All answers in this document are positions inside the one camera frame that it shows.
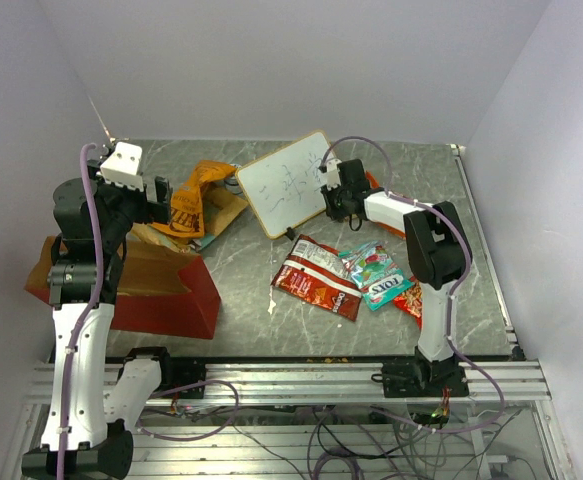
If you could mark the orange kettle chips bag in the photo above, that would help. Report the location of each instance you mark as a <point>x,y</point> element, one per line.
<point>187,202</point>

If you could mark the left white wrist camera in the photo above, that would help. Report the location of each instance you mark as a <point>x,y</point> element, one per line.
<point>123,167</point>

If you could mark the red brown paper bag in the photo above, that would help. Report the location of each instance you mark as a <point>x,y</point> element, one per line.
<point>132,286</point>

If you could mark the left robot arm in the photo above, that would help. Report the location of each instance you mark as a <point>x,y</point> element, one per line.
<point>88,432</point>

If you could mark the small whiteboard yellow frame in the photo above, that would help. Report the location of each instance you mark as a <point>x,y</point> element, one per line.
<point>283,187</point>

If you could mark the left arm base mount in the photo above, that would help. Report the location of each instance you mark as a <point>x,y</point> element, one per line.
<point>184,371</point>

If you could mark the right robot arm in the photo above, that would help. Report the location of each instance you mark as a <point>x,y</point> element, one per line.
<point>437,250</point>

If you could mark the orange Fox's fruits bag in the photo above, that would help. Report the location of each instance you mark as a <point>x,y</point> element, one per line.
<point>379,210</point>

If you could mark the aluminium rail frame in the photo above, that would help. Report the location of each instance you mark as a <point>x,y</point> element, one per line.
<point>288,388</point>

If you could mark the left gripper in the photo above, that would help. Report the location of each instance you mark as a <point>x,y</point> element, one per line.
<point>149,211</point>

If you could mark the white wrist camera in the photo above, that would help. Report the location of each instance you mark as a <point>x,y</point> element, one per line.
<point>123,167</point>
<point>329,174</point>

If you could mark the red snack mix bag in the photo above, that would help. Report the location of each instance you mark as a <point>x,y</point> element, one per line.
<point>410,301</point>

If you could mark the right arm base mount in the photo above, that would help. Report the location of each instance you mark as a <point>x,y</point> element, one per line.
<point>402,378</point>

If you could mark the brown teal chips bag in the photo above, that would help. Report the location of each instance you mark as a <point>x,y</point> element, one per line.
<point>220,209</point>

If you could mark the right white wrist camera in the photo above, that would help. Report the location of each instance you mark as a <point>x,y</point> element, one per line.
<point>329,174</point>

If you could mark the teal Fox's candy bag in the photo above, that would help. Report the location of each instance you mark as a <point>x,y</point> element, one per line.
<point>375,273</point>

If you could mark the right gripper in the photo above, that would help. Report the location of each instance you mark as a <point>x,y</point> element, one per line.
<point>336,214</point>

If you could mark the red Doritos bag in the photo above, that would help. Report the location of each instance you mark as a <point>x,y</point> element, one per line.
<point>314,273</point>

